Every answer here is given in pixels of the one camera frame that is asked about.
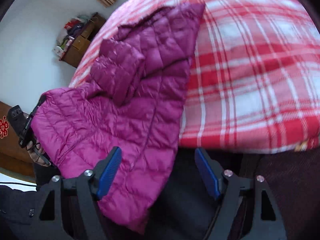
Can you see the brown wooden desk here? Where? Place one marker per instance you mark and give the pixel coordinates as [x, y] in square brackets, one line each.
[75, 52]

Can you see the person's left hand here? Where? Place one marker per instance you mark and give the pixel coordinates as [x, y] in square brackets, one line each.
[35, 153]

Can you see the clutter pile on desk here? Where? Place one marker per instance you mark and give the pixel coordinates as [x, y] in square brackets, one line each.
[69, 32]

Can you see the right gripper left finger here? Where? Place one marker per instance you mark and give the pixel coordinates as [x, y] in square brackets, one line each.
[69, 208]

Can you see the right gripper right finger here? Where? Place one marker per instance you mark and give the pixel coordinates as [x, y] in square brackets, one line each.
[245, 207]

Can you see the magenta puffer down jacket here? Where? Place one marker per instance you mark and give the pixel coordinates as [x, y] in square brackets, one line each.
[133, 98]

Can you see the red white plaid bedspread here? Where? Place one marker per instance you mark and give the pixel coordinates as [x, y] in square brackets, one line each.
[254, 79]

